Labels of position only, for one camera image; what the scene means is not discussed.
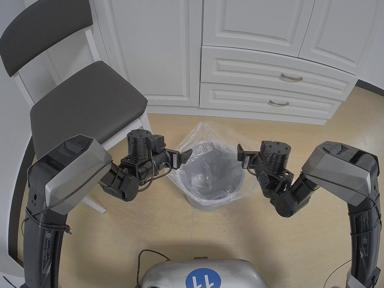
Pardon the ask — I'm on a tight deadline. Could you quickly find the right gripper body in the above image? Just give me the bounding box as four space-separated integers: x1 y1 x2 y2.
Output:
241 148 265 175

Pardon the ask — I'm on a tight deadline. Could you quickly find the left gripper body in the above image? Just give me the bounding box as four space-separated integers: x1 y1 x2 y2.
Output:
153 149 182 171

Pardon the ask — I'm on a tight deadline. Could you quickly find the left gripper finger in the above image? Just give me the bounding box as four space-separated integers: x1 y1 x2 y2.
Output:
179 149 193 165

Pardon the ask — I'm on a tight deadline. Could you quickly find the clear plastic bag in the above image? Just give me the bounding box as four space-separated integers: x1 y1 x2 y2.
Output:
166 122 255 206

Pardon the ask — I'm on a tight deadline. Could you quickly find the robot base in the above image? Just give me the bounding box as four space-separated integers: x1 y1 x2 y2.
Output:
141 258 269 288

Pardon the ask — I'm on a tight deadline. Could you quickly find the pale grey trash bin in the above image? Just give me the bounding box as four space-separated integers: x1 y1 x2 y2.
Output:
180 143 246 212

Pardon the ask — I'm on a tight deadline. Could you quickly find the white wardrobe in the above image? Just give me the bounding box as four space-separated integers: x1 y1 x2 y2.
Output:
76 0 384 127

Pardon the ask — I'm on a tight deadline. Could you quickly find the white chair grey seat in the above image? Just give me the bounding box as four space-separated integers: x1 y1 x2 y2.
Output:
0 0 153 214

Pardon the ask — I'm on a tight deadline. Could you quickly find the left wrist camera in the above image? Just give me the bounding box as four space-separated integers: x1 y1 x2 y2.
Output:
148 134 166 153

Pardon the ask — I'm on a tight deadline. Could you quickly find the thin black cable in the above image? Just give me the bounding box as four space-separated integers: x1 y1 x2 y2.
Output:
325 258 354 288

